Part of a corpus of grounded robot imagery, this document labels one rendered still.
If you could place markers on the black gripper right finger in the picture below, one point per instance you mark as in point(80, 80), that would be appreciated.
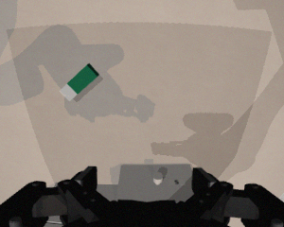
point(245, 204)

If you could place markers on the green and white eraser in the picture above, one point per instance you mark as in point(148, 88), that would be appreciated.
point(84, 77)

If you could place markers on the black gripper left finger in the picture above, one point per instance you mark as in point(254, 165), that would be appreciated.
point(17, 210)

